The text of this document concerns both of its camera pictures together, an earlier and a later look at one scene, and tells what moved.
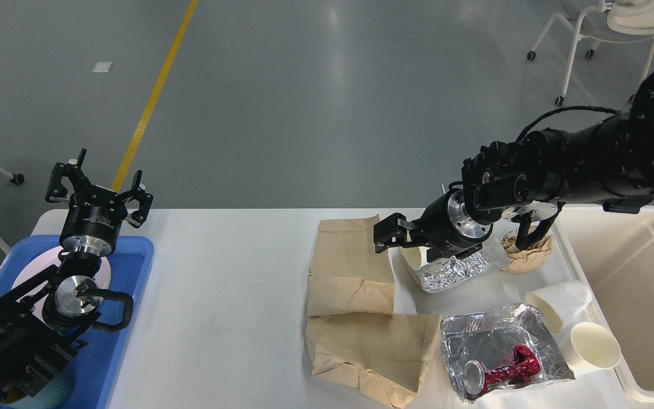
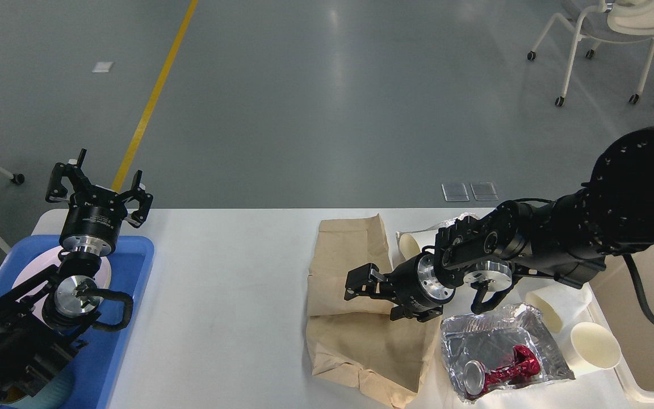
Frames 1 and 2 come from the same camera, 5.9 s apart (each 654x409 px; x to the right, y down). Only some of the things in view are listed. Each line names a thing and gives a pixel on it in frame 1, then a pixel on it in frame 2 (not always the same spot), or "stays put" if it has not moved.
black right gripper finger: x=432 y=254 to x=400 y=311
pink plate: x=36 y=298 stays put
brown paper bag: x=346 y=276 stays put
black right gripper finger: x=395 y=230 to x=364 y=280
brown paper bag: x=386 y=355 stays put
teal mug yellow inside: x=58 y=395 stays put
